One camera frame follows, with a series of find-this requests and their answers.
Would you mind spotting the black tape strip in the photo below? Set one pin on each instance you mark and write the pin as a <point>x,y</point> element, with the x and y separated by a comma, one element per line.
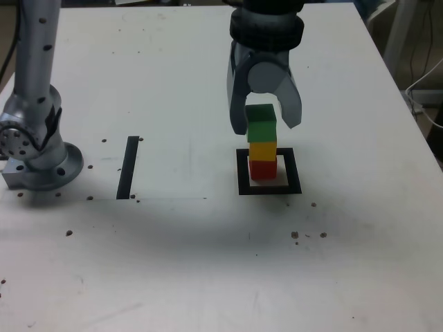
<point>127,169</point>

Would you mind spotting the yellow cube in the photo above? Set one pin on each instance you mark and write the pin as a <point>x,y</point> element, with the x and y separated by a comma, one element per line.
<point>263,151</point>

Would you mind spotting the green cube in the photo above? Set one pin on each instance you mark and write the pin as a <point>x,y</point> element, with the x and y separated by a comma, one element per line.
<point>262,129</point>

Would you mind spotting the beige box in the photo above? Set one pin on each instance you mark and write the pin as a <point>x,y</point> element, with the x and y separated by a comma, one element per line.
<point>377,24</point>

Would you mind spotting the white frame post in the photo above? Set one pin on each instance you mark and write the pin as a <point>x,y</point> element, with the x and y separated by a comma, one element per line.
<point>398,31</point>

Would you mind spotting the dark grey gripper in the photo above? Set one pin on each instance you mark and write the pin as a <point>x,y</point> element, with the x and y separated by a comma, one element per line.
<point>270,55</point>

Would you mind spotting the black tape square outline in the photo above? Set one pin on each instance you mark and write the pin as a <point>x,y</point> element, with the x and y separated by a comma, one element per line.
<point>242,173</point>

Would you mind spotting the red cube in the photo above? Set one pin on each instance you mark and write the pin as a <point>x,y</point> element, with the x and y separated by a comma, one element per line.
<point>263,170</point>

